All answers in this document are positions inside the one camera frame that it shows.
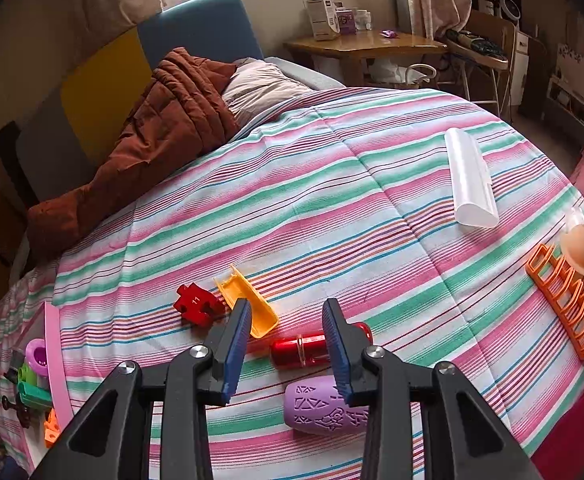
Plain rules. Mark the red puzzle piece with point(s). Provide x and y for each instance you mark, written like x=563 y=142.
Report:
x=194 y=302

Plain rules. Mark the brown quilt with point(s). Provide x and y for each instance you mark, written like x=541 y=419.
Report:
x=161 y=125

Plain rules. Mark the orange egg cup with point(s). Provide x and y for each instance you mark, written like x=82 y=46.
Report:
x=579 y=250

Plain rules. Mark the red plastic bottle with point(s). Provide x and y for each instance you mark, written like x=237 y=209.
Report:
x=297 y=350

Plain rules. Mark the orange plastic rack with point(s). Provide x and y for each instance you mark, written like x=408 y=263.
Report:
x=579 y=345

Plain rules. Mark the white cabinet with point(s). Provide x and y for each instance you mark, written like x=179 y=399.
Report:
x=519 y=60

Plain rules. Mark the small purple wrapper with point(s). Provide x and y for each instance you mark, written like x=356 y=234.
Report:
x=388 y=34

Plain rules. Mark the orange plastic piece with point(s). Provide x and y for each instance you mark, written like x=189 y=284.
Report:
x=51 y=430

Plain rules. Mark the wooden folding chair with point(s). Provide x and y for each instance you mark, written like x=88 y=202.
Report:
x=487 y=22

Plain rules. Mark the grey yellow blue headboard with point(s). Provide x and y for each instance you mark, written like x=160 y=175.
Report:
x=101 y=90

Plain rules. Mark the white plastic bag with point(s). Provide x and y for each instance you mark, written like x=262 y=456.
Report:
x=397 y=72

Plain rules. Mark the yellow plastic tray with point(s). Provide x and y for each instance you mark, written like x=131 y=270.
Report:
x=237 y=285

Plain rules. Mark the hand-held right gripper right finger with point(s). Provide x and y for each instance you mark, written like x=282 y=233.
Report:
x=337 y=350

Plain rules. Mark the pink cardboard box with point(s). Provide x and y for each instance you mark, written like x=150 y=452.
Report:
x=54 y=340

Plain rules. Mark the striped pink green blanket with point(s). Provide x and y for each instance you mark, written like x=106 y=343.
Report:
x=322 y=210

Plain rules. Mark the pale pillow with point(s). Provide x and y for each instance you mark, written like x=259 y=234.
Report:
x=267 y=90

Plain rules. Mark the teal plastic toy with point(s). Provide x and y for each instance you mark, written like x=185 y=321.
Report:
x=34 y=395

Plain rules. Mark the wooden desk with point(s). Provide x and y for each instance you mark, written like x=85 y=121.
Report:
x=372 y=42

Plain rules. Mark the white carton box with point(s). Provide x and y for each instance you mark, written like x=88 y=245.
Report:
x=322 y=15

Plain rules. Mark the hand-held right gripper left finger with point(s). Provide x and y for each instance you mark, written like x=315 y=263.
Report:
x=237 y=345

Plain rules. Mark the small purple box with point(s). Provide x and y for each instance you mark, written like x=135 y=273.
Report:
x=346 y=21

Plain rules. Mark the purple patterned cup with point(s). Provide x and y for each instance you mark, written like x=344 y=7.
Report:
x=312 y=410

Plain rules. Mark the white translucent case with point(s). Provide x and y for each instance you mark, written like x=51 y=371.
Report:
x=469 y=180

